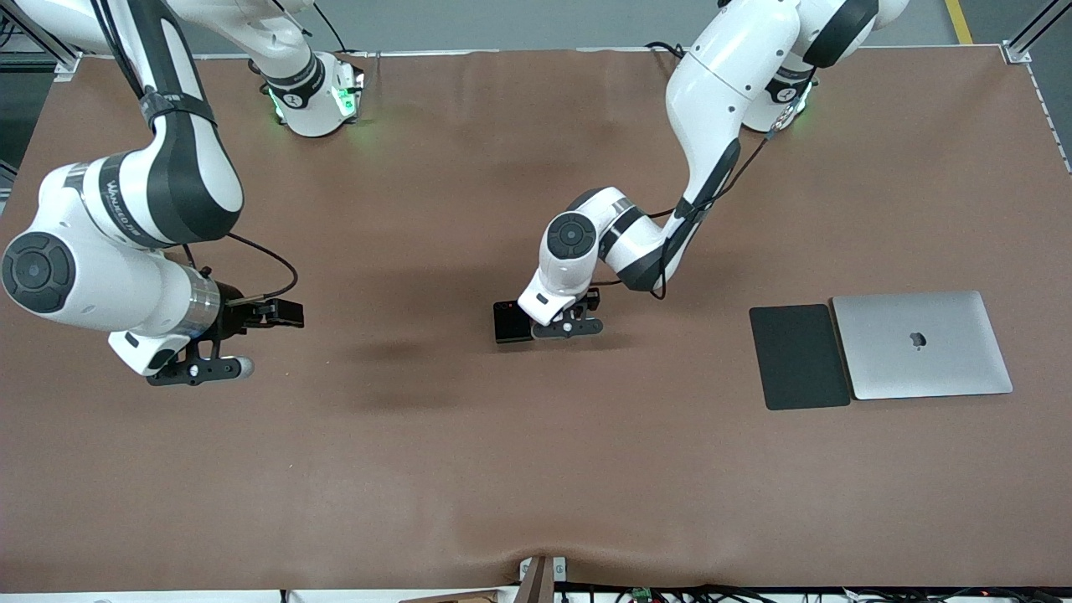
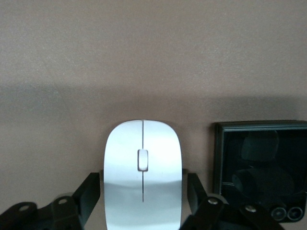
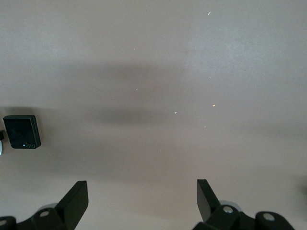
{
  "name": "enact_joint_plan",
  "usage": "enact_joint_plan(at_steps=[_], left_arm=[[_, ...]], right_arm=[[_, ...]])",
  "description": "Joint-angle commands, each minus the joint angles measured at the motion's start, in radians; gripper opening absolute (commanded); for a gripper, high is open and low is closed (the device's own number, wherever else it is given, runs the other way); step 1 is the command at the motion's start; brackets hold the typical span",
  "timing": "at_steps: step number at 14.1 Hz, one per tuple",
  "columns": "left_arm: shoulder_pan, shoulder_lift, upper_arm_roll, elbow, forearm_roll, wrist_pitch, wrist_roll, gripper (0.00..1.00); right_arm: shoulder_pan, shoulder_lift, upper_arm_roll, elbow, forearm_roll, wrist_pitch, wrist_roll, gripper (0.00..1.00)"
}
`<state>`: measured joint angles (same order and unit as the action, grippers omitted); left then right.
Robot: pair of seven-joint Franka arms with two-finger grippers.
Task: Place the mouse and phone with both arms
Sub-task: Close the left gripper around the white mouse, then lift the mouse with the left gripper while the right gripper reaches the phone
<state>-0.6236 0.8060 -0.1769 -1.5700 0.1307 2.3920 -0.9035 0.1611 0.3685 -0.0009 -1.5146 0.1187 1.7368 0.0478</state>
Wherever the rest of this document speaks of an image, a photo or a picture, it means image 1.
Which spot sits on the green terminal connector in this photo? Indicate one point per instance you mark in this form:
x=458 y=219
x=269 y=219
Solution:
x=642 y=595

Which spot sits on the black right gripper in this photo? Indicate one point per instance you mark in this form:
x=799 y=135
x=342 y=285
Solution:
x=234 y=319

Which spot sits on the brown table cover mat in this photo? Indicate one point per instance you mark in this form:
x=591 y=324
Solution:
x=536 y=469

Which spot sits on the aluminium frame post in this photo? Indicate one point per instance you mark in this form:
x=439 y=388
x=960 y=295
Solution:
x=1017 y=52
x=67 y=65

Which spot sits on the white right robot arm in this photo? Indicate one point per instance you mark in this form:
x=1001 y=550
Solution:
x=184 y=167

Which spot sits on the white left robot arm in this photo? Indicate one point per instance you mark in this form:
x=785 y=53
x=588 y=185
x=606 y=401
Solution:
x=712 y=84

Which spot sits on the black mouse pad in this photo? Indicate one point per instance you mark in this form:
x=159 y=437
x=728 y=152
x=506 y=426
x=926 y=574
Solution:
x=796 y=360

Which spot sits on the metal corner bracket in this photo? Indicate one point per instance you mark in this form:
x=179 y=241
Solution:
x=559 y=569

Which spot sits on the silver apple laptop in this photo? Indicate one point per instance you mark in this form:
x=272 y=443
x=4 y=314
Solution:
x=946 y=368

